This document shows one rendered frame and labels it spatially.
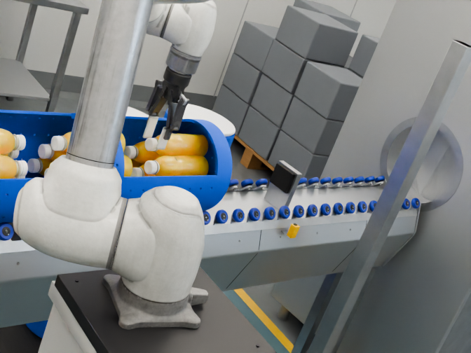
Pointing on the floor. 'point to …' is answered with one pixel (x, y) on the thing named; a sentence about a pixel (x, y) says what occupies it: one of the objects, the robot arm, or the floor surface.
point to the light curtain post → (393, 195)
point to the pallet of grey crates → (294, 86)
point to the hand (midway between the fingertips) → (156, 134)
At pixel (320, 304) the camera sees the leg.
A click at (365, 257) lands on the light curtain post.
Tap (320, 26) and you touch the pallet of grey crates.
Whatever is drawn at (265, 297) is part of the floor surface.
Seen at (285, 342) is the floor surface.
